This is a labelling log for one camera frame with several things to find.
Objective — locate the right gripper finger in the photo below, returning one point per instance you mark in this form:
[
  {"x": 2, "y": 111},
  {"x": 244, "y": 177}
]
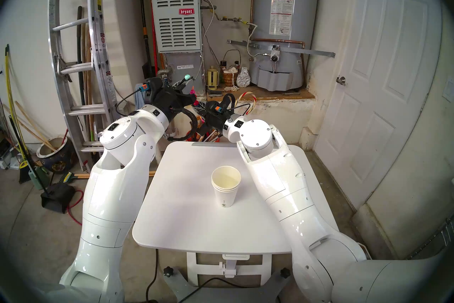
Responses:
[
  {"x": 201, "y": 106},
  {"x": 200, "y": 114}
]

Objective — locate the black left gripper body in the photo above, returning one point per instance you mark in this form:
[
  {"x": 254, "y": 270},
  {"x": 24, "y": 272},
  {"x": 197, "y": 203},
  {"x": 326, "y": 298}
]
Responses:
[{"x": 173, "y": 101}]

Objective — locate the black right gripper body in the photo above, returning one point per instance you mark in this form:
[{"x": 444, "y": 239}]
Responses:
[{"x": 214, "y": 121}]

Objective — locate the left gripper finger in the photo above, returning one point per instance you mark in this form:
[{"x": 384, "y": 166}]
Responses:
[
  {"x": 191, "y": 98},
  {"x": 181, "y": 84}
]

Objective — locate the colourful bead stack marker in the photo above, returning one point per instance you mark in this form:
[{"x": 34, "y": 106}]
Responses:
[{"x": 187, "y": 77}]

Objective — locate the white paper cup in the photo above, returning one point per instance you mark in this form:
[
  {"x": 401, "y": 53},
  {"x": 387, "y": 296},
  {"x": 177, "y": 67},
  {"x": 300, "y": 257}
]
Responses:
[
  {"x": 227, "y": 191},
  {"x": 226, "y": 178}
]

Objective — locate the white cup with green logo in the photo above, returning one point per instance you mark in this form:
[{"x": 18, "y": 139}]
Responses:
[{"x": 227, "y": 199}]

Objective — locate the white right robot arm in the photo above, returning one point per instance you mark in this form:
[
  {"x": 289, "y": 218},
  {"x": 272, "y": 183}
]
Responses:
[{"x": 283, "y": 192}]

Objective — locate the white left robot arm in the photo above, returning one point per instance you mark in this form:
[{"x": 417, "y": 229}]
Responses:
[{"x": 113, "y": 199}]

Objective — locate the grey drain pipe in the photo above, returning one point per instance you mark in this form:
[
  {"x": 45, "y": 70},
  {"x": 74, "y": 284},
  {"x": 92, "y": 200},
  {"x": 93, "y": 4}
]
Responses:
[{"x": 164, "y": 72}]

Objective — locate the yellow jug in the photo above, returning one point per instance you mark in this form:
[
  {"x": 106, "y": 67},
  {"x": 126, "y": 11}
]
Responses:
[{"x": 212, "y": 79}]

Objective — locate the blue cloth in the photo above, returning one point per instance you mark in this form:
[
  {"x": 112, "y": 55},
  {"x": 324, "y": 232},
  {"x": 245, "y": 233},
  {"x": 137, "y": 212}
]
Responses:
[{"x": 139, "y": 98}]

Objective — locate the long red pole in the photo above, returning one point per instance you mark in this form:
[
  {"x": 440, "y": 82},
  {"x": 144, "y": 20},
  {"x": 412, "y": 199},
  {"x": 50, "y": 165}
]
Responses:
[{"x": 155, "y": 46}]

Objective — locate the crumpled aluminium foil bundle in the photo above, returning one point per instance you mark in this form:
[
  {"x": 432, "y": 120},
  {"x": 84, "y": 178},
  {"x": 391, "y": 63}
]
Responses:
[{"x": 243, "y": 78}]

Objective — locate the grey Bryant furnace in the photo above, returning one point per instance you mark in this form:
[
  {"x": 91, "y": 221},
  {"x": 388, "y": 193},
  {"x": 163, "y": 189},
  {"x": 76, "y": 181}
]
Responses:
[{"x": 177, "y": 29}]

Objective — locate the black pole with orange band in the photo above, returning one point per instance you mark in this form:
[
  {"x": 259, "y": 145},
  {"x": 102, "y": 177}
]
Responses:
[{"x": 144, "y": 32}]

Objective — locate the flexible metal conduit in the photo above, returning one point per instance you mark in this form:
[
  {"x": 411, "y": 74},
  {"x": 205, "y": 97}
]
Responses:
[{"x": 211, "y": 23}]

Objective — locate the wooden platform board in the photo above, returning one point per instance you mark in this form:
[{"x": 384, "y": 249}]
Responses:
[{"x": 283, "y": 95}]

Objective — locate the gas pipe with yellow valve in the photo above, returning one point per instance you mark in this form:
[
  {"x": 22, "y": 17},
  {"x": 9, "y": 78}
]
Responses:
[{"x": 228, "y": 18}]

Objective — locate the aluminium extension ladder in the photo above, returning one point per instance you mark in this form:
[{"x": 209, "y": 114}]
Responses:
[{"x": 78, "y": 67}]

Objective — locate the long black pole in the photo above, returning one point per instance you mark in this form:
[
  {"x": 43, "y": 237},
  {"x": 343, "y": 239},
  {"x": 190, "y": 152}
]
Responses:
[{"x": 79, "y": 39}]

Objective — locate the dark blue ceramic pot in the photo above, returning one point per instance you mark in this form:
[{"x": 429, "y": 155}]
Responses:
[{"x": 60, "y": 164}]

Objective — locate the wooden pole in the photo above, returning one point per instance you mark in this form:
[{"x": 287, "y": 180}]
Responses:
[{"x": 35, "y": 127}]

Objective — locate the grey water heater tank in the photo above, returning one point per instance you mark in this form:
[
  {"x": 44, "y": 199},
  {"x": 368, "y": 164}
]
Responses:
[{"x": 305, "y": 4}]

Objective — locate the black dustpan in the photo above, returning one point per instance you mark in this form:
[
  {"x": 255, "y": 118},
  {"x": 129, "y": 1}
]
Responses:
[{"x": 58, "y": 197}]

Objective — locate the black table knob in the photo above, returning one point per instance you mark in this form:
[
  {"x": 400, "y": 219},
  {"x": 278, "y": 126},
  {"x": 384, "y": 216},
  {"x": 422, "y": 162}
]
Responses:
[
  {"x": 168, "y": 272},
  {"x": 285, "y": 273}
]

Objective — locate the green watering can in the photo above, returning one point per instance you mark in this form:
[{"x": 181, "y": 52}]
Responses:
[{"x": 37, "y": 181}]

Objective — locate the white panel door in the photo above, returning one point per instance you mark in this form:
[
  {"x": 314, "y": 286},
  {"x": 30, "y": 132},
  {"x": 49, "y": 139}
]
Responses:
[{"x": 372, "y": 57}]

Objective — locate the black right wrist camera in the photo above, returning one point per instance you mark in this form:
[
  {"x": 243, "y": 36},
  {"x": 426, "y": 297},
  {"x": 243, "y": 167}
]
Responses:
[{"x": 214, "y": 106}]

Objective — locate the white table frame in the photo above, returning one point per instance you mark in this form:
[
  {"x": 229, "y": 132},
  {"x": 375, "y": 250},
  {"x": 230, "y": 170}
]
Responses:
[{"x": 198, "y": 270}]

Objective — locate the white light switch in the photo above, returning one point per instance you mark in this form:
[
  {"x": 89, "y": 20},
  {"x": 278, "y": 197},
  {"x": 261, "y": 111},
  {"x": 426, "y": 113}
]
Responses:
[{"x": 449, "y": 90}]

